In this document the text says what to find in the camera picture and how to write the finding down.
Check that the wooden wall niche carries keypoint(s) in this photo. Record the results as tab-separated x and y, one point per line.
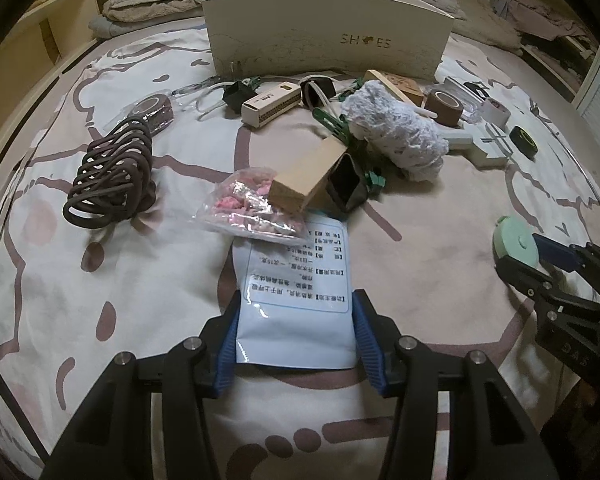
545	25

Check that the wooden bedside shelf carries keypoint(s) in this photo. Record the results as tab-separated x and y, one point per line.
55	20

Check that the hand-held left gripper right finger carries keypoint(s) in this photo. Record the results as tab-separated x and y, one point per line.
370	350

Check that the white cardboard shoe box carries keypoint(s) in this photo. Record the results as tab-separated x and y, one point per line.
305	35

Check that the carved wooden coaster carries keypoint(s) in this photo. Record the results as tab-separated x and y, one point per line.
407	87

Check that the white slotted box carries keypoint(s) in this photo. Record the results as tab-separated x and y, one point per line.
270	106

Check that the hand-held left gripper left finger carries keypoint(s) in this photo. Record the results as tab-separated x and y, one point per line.
225	355

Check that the wooden block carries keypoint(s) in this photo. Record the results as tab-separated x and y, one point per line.
305	175

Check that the black round tin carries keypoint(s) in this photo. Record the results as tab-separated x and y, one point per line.
525	141

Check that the small brown tape roll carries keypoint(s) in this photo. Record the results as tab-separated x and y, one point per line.
150	112

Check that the cartoon printed blanket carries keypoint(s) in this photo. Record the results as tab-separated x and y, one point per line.
130	310

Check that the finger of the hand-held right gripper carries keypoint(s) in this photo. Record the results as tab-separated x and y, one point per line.
555	252
527	282

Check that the bag of pink beads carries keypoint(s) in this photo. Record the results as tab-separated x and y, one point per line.
250	205

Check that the green round push light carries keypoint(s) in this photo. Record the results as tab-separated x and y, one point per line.
515	240

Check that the white lace roll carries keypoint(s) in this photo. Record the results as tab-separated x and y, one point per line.
400	130

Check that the white tape roll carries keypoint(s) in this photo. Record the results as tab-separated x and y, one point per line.
496	112

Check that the light blue printed pouch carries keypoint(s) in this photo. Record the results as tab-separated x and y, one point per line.
300	300

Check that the clear plastic case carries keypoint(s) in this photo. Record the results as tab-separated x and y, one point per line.
467	100

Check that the wooden stick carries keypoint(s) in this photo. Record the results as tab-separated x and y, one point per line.
385	82

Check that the green plastic clip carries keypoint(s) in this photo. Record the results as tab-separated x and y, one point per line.
332	124
375	182

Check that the pile of clothes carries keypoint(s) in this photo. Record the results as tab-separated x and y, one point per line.
545	20

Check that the brown hair claw clip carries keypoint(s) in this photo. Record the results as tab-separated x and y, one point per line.
110	175

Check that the metal fork back scratcher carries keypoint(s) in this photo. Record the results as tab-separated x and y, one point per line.
565	145

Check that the brown ribbed ribbon roll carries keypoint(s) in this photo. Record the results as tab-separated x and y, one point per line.
444	108

